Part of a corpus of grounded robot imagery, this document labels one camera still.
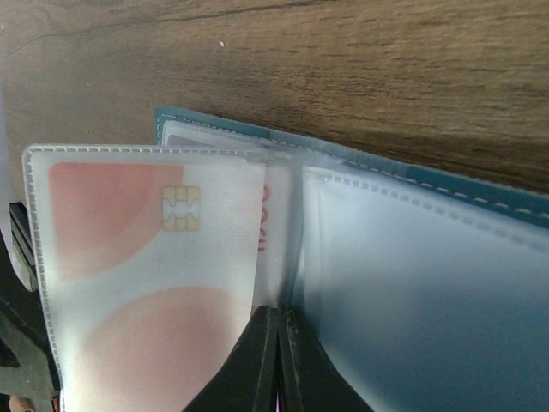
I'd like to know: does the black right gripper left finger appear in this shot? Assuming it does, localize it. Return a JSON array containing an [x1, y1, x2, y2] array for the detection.
[[184, 306, 279, 412]]

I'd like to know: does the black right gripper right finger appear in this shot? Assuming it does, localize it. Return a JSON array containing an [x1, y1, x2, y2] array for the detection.
[[279, 306, 371, 412]]

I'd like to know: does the red circles card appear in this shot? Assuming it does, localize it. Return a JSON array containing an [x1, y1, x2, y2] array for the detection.
[[48, 159, 264, 411]]

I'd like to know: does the blue card holder wallet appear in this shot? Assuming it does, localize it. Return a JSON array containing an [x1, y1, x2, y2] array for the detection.
[[21, 107, 548, 411]]

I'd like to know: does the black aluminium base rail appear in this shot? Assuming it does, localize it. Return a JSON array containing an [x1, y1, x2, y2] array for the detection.
[[9, 202, 39, 292]]

